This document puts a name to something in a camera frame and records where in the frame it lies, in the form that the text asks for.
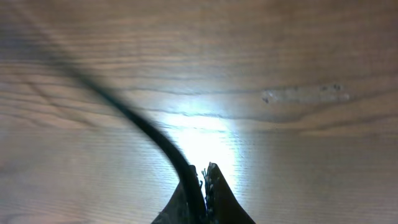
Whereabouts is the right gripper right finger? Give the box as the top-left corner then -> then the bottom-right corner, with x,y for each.
203,162 -> 255,224

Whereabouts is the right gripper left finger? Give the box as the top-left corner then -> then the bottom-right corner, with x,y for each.
151,182 -> 198,224

